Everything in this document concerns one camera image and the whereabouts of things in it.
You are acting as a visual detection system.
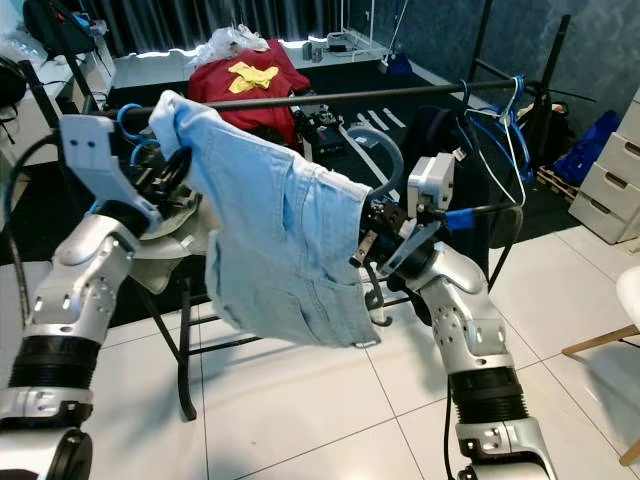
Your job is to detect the yellow cloth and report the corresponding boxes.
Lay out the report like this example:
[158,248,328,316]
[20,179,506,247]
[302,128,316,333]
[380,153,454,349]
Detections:
[228,62,281,94]

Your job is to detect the dark bag with blue trim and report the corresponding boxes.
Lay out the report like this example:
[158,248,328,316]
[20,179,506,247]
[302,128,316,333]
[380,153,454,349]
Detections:
[22,0,96,56]

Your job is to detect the white drawer unit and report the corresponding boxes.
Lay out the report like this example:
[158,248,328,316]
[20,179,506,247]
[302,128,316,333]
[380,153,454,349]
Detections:
[568,90,640,246]

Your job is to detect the blue fabric bag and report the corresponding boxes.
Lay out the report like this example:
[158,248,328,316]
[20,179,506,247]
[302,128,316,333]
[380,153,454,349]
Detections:
[550,110,621,186]

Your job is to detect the red cloth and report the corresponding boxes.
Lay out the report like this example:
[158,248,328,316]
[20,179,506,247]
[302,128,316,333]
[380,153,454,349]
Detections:
[188,40,311,141]

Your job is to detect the blue denim shorts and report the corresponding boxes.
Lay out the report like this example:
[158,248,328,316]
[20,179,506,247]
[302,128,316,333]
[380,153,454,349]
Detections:
[148,92,381,349]

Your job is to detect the navy polo shirt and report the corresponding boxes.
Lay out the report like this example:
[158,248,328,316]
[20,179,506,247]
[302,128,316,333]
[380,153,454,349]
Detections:
[400,105,496,281]

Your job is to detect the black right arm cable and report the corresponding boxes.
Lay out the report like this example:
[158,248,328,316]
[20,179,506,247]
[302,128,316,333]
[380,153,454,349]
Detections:
[443,203,529,480]

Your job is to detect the black electronic equipment box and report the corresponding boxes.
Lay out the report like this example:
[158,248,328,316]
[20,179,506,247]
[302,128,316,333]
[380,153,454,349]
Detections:
[300,105,346,151]

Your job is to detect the black metal clothes rack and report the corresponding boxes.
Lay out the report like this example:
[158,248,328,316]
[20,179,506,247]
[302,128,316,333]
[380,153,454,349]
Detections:
[15,0,576,421]

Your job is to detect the white plastic hanger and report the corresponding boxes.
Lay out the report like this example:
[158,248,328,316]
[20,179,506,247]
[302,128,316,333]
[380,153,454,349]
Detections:
[470,90,526,206]

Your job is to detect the white shelf unit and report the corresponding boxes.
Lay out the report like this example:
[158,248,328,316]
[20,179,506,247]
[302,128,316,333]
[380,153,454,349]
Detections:
[0,40,116,151]

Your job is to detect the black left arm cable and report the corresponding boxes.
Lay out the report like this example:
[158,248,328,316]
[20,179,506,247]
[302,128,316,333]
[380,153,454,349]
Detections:
[0,130,61,301]

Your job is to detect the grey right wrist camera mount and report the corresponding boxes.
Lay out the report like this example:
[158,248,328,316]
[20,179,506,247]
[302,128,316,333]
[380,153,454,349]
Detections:
[380,152,456,281]

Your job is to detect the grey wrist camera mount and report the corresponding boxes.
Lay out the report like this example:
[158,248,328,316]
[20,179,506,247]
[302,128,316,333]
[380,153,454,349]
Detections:
[380,152,456,281]
[58,113,161,226]

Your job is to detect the black backpack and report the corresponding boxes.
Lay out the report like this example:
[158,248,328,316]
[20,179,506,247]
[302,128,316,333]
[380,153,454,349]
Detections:
[0,55,29,113]

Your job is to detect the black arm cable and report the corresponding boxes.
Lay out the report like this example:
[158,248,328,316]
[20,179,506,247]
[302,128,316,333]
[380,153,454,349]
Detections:
[0,130,61,301]
[443,203,529,480]

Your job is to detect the dark pleated curtain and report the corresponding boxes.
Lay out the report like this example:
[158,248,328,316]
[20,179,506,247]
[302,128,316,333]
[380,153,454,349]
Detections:
[80,0,371,51]

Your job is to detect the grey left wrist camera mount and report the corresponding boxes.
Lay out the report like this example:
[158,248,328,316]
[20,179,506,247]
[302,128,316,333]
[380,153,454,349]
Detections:
[58,113,161,226]

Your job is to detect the white plastic bag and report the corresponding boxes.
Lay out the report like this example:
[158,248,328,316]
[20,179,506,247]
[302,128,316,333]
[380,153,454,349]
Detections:
[195,25,271,66]

